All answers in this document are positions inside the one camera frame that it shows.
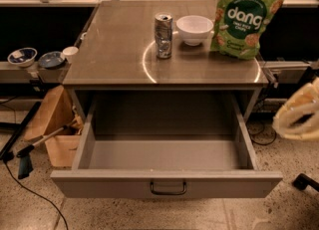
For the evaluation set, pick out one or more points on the small white cup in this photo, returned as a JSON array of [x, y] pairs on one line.
[[70, 52]]

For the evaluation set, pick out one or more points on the white bowl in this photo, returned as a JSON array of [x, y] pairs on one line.
[[194, 29]]

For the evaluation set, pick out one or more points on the brown cardboard box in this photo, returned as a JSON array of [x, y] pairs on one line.
[[56, 109]]

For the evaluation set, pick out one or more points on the grabber tool with green handle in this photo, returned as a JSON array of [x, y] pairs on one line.
[[25, 163]]

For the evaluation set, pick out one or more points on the black pole on floor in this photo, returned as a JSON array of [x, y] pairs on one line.
[[18, 128]]

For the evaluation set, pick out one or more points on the green dang chips bag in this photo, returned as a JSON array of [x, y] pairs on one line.
[[239, 24]]

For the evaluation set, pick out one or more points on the black chair caster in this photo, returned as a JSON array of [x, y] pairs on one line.
[[302, 181]]

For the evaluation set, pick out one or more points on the dark blue bowl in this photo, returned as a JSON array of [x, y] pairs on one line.
[[51, 60]]

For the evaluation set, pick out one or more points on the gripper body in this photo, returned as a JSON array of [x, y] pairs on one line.
[[298, 124]]

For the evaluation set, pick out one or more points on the grey top drawer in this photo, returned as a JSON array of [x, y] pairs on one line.
[[165, 144]]

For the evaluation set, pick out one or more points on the grey drawer cabinet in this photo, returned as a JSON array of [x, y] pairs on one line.
[[119, 52]]

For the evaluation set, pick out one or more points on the silver drink can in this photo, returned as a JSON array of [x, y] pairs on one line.
[[163, 35]]

